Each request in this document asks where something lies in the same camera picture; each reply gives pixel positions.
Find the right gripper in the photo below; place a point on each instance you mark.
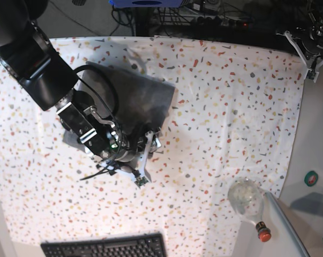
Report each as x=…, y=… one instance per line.
x=128, y=155

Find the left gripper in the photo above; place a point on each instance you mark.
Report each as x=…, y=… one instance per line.
x=308, y=44

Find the grey t-shirt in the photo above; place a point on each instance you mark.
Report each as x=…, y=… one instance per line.
x=120, y=101

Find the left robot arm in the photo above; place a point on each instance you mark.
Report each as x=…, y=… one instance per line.
x=312, y=12

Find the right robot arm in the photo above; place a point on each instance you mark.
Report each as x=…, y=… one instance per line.
x=29, y=57

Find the black keyboard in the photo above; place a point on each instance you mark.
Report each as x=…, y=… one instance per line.
x=143, y=245

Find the terrazzo pattern tablecloth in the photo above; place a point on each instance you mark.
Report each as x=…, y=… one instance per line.
x=234, y=114

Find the black power strip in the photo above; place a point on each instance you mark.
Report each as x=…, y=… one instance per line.
x=223, y=21

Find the clear bottle with red cap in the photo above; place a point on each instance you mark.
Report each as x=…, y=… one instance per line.
x=247, y=200

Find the green tape roll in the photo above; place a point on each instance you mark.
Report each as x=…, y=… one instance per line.
x=311, y=178

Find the blue box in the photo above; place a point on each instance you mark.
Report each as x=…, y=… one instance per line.
x=148, y=3

